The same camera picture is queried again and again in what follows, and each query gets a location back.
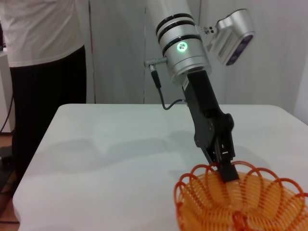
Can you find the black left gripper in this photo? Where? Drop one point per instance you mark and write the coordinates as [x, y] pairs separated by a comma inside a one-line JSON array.
[[207, 115]]

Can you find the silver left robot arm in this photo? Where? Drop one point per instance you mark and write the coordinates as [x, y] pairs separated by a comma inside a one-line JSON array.
[[178, 31]]

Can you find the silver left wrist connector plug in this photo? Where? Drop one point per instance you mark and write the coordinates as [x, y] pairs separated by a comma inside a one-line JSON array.
[[155, 62]]

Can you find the person in white shirt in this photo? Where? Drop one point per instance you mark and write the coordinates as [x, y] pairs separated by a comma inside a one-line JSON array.
[[41, 72]]

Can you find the dark object on floor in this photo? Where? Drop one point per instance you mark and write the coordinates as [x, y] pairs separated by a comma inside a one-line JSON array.
[[4, 156]]

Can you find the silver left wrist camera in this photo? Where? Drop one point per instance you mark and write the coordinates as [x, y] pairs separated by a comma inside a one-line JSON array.
[[235, 36]]

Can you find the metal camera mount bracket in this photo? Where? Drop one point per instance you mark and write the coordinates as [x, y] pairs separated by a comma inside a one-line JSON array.
[[205, 30]]

